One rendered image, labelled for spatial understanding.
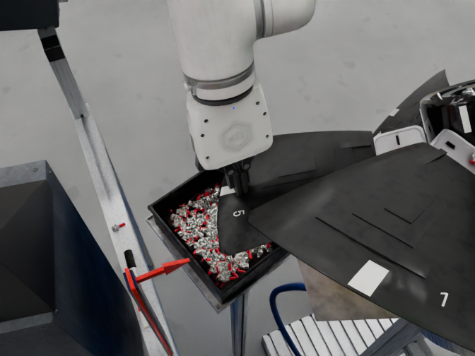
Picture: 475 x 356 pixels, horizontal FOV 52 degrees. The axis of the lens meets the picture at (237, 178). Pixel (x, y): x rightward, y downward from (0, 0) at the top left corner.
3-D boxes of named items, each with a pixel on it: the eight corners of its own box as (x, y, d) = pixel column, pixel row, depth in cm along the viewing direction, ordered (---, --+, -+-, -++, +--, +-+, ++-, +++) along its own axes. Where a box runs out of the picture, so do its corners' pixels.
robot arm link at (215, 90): (191, 91, 52) (196, 114, 54) (266, 67, 54) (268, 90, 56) (169, 58, 58) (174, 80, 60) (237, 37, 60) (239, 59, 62)
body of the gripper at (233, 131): (189, 107, 53) (206, 180, 61) (273, 79, 56) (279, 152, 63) (170, 76, 59) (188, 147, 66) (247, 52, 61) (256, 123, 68)
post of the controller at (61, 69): (90, 115, 101) (60, 44, 85) (75, 120, 101) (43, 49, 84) (86, 105, 103) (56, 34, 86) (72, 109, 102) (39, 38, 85)
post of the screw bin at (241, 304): (244, 353, 159) (250, 264, 90) (237, 359, 158) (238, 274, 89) (239, 346, 160) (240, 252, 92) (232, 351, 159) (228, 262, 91)
